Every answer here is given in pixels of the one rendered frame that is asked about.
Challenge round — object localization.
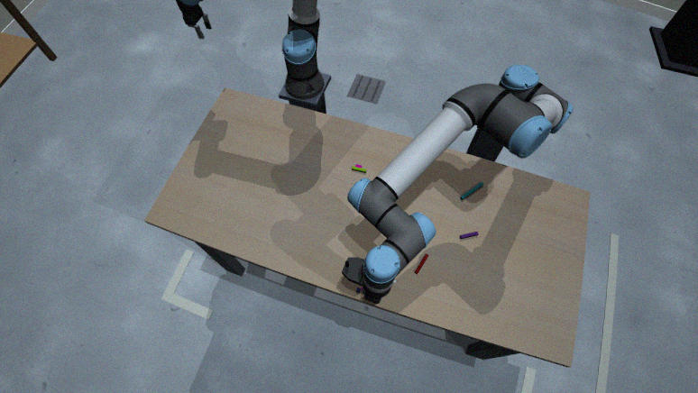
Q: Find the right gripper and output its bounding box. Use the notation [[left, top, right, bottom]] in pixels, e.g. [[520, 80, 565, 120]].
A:
[[176, 0, 212, 40]]

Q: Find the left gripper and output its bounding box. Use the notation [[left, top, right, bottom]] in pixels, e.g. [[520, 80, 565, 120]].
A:
[[342, 258, 397, 304]]

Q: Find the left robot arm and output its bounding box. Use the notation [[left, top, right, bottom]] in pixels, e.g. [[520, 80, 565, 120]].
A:
[[347, 65, 574, 289]]

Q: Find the dark red rod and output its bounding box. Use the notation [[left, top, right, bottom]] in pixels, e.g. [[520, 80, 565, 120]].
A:
[[415, 254, 428, 274]]

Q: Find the turquoise rod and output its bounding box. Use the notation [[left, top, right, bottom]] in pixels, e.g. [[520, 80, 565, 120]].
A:
[[460, 182, 483, 200]]

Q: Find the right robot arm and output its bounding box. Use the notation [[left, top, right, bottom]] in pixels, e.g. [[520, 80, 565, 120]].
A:
[[282, 0, 324, 99]]

